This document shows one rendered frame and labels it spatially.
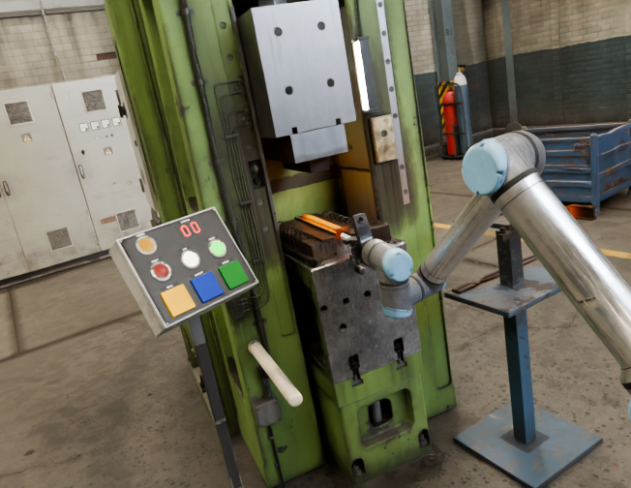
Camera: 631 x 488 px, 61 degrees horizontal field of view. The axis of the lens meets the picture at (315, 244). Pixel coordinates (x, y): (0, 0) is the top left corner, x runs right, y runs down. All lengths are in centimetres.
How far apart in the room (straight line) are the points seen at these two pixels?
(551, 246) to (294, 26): 107
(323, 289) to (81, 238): 537
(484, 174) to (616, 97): 875
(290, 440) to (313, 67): 142
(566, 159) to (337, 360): 388
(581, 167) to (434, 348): 327
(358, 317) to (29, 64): 624
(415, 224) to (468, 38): 897
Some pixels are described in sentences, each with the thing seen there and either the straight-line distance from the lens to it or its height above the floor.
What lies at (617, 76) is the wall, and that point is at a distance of 991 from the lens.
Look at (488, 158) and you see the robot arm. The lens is 122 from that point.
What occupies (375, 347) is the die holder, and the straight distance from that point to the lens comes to 203.
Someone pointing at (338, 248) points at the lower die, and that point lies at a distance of 191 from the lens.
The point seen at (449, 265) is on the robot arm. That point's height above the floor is 93.
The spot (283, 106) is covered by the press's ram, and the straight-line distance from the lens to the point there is 180.
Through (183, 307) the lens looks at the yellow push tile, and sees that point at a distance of 153.
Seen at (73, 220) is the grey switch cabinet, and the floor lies 55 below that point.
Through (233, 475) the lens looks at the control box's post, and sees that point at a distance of 199.
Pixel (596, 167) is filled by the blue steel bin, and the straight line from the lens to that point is 533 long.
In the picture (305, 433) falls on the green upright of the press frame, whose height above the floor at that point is 19.
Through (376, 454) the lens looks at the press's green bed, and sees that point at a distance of 225.
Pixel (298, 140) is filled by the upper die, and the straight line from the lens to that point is 181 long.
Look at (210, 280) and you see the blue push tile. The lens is 159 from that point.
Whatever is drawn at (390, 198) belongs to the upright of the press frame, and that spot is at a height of 103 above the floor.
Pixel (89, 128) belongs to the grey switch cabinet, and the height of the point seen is 155.
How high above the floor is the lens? 149
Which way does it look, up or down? 16 degrees down
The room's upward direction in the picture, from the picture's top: 11 degrees counter-clockwise
